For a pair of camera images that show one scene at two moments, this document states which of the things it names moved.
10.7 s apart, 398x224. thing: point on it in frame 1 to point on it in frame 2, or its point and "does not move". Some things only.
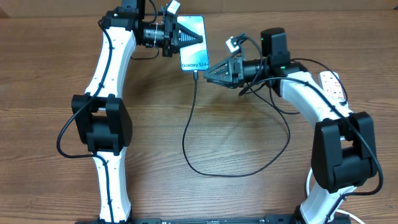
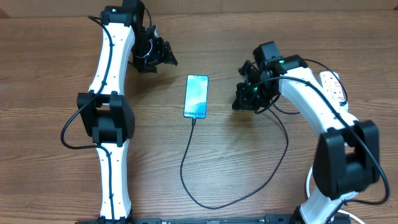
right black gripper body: x=238 y=73 to x=257 y=96
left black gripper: x=173 y=32 to x=162 y=49
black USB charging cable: x=236 y=175 to x=249 y=193
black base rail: x=205 y=220 does not move
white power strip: x=332 y=86 does not move
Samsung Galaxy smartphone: x=194 y=56 to x=196 y=99
